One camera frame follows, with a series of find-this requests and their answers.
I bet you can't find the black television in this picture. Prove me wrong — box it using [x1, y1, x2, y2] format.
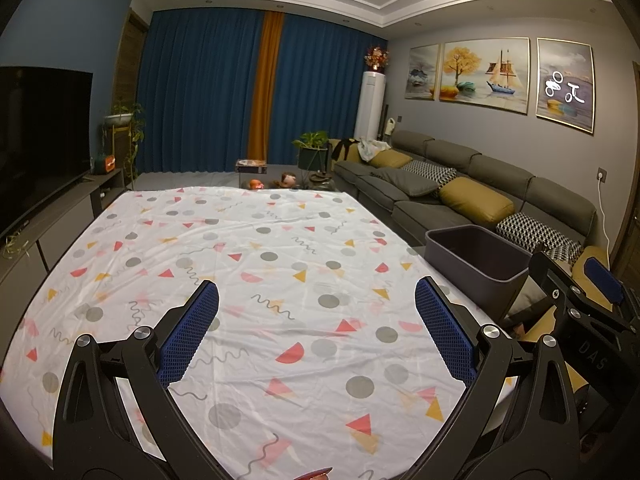
[0, 66, 94, 233]

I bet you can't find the small low table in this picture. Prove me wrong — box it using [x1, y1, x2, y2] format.
[235, 159, 269, 187]

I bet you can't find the large yellow cushion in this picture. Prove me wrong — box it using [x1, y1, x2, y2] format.
[440, 177, 516, 225]

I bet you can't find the white standing air conditioner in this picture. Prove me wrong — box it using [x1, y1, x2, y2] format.
[354, 71, 387, 141]

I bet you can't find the black garment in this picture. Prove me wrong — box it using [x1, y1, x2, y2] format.
[330, 139, 361, 163]

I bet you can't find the tree and sailboat painting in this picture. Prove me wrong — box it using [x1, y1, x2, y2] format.
[439, 37, 531, 117]

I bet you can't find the yellow chair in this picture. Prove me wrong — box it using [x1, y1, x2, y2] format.
[517, 247, 616, 411]

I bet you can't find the grey sofa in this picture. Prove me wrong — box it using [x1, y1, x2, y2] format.
[332, 130, 598, 261]

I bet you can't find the gold plant stand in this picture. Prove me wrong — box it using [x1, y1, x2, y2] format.
[103, 125, 136, 178]

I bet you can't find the green potted plant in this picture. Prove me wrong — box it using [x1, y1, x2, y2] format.
[292, 131, 331, 183]

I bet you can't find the yellow green ribbon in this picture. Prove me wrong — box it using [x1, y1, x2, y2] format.
[2, 232, 31, 261]

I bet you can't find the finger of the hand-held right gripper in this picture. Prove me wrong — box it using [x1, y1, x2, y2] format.
[584, 256, 640, 311]
[529, 250, 589, 322]

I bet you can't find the blue curtain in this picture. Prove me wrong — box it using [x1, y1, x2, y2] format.
[267, 14, 391, 166]
[136, 9, 266, 176]

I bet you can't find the grey sky painting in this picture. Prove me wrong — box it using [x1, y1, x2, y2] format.
[536, 37, 596, 136]

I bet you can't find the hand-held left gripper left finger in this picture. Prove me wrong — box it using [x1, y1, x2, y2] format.
[52, 279, 228, 480]

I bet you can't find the orange flower decoration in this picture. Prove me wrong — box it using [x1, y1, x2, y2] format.
[363, 45, 391, 73]

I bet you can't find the black white patterned cushion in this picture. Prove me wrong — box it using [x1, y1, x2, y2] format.
[402, 160, 458, 188]
[495, 212, 583, 261]

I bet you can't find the trailing potted plant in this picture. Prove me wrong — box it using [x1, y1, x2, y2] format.
[102, 102, 146, 161]

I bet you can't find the white cloth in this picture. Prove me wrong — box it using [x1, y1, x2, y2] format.
[357, 137, 391, 162]

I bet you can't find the grey cushion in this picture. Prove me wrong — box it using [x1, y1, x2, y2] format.
[372, 167, 441, 197]

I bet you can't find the white charger cable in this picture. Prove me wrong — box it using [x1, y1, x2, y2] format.
[599, 180, 614, 267]

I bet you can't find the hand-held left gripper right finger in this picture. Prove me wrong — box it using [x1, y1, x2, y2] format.
[407, 276, 588, 480]

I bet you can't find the small yellow cushion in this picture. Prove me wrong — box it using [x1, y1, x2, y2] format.
[367, 150, 413, 170]

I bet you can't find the white patterned tablecloth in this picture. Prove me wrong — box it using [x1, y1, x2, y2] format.
[0, 185, 518, 480]

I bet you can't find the grey television cabinet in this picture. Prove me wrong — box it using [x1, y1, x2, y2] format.
[0, 167, 126, 301]

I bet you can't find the orange curtain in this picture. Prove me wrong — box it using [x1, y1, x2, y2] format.
[247, 10, 286, 161]

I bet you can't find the grey plastic bin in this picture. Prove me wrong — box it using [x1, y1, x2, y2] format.
[425, 225, 533, 323]

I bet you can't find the small grey landscape painting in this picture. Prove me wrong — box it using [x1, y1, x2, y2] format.
[404, 43, 441, 101]

